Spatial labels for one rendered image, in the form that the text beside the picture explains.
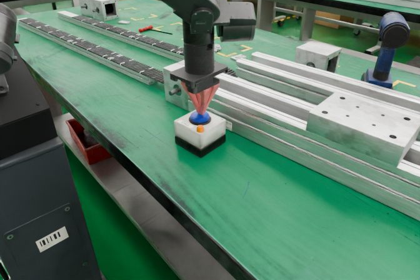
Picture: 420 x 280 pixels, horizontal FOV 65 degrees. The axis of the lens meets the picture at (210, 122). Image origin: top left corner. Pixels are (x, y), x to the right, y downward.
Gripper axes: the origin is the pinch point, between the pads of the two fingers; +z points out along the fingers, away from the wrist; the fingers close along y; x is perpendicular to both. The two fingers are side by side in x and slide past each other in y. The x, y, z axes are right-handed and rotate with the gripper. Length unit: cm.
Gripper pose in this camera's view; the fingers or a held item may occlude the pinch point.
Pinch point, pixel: (200, 110)
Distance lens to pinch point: 68.1
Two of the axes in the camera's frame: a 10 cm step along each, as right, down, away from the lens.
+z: 0.1, 8.5, 5.3
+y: 6.8, -3.9, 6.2
